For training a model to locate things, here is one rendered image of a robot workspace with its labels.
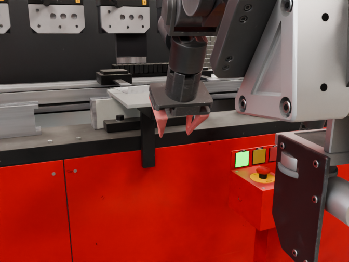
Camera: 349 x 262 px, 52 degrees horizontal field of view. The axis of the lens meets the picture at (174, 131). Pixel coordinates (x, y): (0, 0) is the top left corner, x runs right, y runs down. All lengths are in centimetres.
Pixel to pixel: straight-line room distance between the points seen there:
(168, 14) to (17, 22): 118
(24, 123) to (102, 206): 34
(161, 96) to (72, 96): 83
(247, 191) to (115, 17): 64
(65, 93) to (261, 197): 82
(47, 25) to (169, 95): 59
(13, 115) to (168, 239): 64
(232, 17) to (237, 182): 81
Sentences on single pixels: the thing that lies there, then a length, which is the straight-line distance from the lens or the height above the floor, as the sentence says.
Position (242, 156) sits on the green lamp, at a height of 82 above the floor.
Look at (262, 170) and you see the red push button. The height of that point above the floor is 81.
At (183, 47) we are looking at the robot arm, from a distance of 55.
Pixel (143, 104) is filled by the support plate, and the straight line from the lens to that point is 93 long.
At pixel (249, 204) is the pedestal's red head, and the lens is 104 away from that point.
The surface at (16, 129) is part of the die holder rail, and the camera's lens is 116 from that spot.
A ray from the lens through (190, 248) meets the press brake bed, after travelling 133.
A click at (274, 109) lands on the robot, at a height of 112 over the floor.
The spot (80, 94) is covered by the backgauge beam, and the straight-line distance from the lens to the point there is 142.
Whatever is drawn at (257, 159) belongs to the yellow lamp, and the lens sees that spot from 113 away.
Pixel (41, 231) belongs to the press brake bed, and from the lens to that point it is 115.
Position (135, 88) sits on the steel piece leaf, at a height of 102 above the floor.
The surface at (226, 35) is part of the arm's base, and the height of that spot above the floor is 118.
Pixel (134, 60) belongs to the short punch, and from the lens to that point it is 120.
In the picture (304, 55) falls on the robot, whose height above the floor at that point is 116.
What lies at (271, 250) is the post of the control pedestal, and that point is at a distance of 117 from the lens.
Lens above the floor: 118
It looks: 16 degrees down
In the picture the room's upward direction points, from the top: straight up
